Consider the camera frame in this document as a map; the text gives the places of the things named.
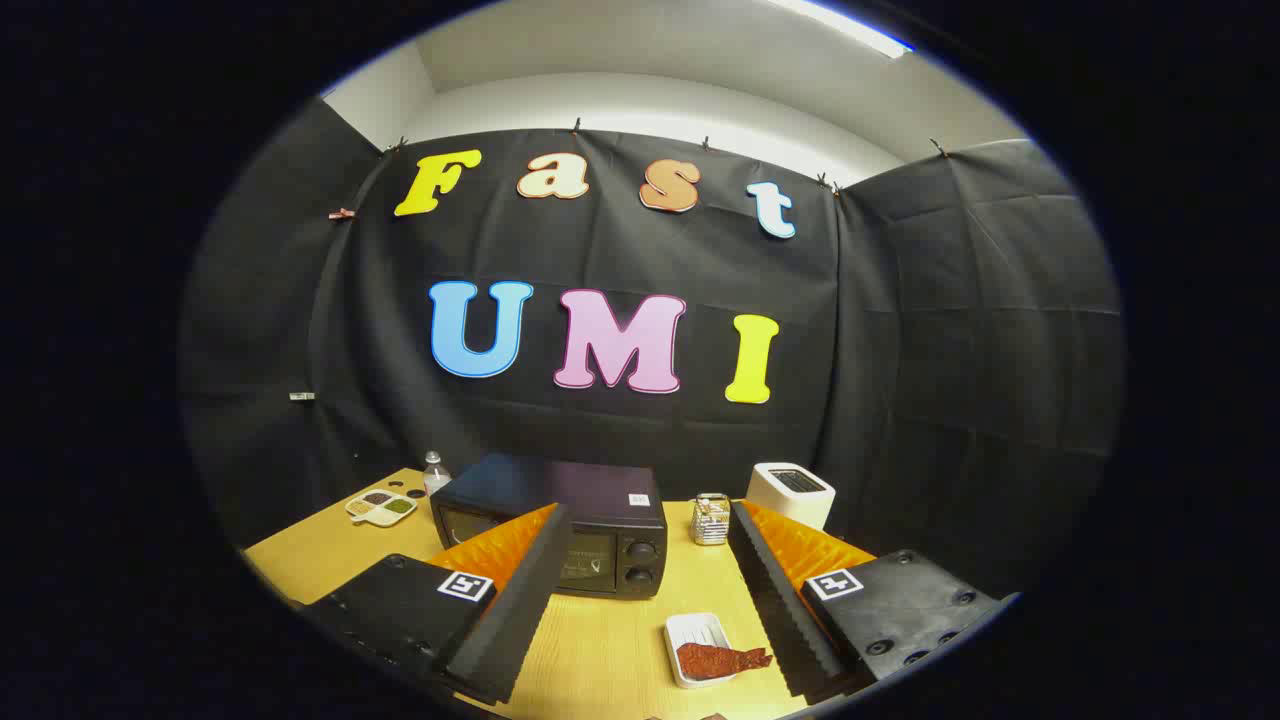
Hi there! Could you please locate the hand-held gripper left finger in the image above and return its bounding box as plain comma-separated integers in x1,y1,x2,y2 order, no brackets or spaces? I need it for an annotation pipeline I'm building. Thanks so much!
300,503,573,706

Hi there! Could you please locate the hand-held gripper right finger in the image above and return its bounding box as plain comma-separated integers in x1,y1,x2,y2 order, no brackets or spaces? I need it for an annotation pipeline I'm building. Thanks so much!
727,500,1006,701

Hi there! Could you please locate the reddish brown meat strip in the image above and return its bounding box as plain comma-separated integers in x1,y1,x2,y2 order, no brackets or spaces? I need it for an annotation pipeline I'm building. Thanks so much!
676,642,774,683

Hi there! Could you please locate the black toaster oven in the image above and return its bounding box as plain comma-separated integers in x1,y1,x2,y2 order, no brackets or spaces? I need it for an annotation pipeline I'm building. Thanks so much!
430,452,669,601

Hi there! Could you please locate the white bread toaster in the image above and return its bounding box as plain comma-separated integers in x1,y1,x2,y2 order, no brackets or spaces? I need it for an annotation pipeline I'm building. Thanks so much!
745,462,837,531

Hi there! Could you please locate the white ribbed tray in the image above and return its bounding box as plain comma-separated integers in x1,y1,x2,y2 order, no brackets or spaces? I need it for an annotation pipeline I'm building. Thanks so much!
664,612,746,690

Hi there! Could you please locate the white divided seasoning dish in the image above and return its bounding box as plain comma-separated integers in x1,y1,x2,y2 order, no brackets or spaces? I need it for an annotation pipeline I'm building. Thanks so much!
345,489,419,528

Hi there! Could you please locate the metal wire basket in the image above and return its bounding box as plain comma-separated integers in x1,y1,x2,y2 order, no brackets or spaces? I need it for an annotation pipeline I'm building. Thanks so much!
692,492,732,547

